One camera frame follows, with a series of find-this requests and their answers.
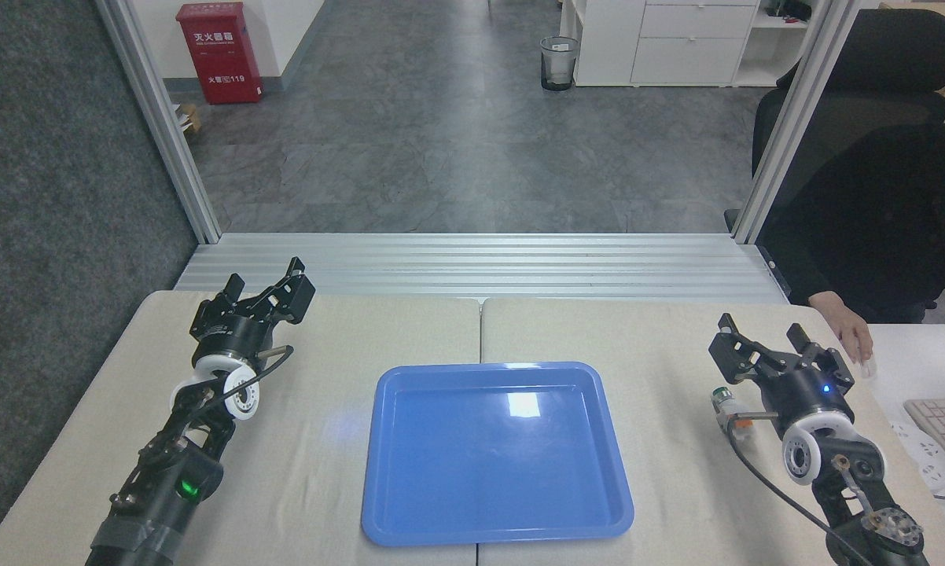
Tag white drawer cabinet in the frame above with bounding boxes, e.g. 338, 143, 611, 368
559, 0, 760, 87

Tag blue plastic tray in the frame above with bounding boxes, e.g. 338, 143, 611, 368
361, 362, 635, 548

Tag white switch part green cap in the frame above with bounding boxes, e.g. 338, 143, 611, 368
712, 387, 757, 435

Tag small cardboard box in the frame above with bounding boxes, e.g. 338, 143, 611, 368
172, 102, 204, 137

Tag silver aluminium post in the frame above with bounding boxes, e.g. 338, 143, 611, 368
95, 0, 222, 244
732, 0, 862, 244

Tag white open shelf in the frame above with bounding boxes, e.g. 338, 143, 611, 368
736, 0, 813, 87

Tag person's hand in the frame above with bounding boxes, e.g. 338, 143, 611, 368
808, 291, 874, 365

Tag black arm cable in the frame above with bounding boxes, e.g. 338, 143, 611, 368
197, 344, 295, 410
726, 428, 874, 566

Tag white power strip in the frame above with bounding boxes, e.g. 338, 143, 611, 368
889, 421, 945, 493

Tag person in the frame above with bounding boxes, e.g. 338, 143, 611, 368
756, 122, 945, 325

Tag black office chair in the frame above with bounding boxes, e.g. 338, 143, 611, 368
724, 8, 945, 237

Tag silver aluminium rail bed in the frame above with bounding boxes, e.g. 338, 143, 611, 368
174, 233, 789, 305

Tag red fire extinguisher box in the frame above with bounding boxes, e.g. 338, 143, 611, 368
176, 2, 264, 105

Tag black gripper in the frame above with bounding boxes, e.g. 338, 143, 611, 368
189, 257, 317, 367
708, 313, 855, 430

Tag grey mesh trash bin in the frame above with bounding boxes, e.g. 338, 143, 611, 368
540, 36, 581, 92

